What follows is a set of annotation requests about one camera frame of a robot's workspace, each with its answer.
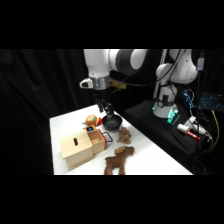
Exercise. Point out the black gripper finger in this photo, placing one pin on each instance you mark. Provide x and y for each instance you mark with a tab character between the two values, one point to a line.
109	110
100	107

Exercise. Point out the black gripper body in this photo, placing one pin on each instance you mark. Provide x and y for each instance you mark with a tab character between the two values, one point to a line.
101	95

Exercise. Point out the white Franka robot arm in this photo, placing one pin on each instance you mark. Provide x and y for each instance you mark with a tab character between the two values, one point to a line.
100	63

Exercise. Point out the black bowl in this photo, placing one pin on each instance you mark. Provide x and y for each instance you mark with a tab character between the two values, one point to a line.
111	122

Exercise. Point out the red and white toy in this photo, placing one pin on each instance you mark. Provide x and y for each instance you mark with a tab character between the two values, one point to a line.
91	119

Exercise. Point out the small blue block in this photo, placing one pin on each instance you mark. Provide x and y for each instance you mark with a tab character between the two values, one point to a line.
89	128

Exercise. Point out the small brown plush toy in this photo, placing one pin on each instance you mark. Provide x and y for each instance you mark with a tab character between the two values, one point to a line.
124	135

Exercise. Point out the wooden box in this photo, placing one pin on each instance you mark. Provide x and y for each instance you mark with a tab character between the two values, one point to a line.
76	149

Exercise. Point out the brown plush moose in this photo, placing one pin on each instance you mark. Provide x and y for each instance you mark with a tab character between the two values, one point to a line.
117	160

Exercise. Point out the black robot stand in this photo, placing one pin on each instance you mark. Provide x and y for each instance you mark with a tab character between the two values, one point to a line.
156	130

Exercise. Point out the green lit device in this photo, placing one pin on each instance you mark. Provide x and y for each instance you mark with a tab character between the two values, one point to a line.
173	116

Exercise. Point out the white red marker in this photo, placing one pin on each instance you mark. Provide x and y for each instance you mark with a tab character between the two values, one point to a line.
187	131

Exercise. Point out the laptop with lit keyboard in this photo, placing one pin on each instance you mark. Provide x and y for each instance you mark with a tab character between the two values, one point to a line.
210	101

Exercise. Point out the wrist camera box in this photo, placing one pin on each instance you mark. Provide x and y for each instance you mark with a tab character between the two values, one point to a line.
87	83

